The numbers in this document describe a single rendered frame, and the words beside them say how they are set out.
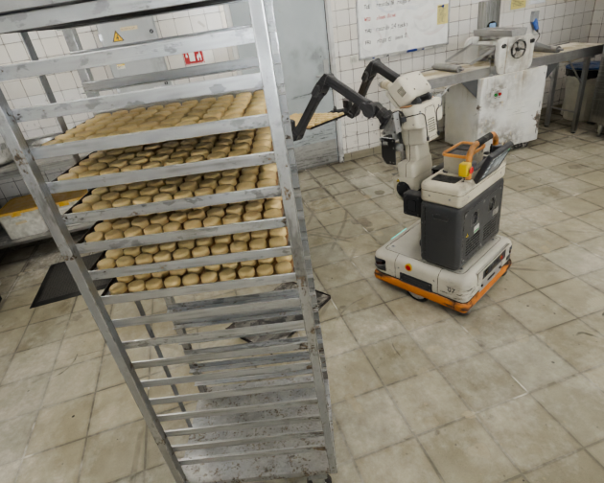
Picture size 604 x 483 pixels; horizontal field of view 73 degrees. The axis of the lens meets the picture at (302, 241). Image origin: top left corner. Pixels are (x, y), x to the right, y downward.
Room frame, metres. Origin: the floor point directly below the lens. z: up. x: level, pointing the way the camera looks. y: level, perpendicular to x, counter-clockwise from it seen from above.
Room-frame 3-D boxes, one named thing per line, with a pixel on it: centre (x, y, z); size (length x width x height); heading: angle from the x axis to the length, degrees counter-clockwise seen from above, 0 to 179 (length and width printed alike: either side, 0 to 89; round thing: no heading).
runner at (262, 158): (1.01, 0.32, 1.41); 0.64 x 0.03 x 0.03; 87
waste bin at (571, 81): (5.16, -3.87, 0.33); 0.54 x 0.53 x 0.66; 12
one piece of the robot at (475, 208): (2.16, -0.95, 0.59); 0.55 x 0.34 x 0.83; 129
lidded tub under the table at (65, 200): (3.83, 2.17, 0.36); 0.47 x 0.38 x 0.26; 12
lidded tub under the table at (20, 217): (3.74, 2.56, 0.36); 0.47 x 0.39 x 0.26; 11
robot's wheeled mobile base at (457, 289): (2.23, -0.90, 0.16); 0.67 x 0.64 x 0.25; 39
